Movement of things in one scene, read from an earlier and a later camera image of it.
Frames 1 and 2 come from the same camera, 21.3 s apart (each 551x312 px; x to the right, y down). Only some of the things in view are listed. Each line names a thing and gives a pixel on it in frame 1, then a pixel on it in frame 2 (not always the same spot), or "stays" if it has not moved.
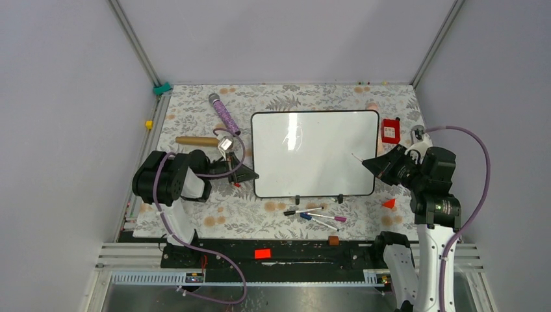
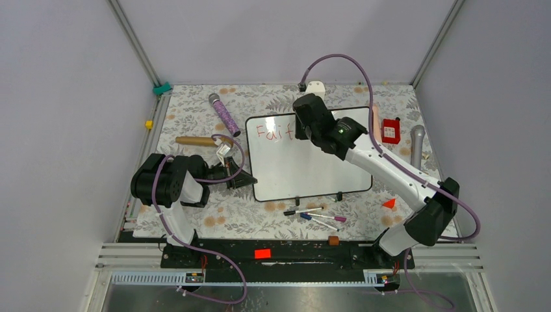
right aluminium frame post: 436,43 stays
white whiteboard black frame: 313,153 stays
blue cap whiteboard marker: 308,218 stays
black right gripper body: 409,174 to 304,132
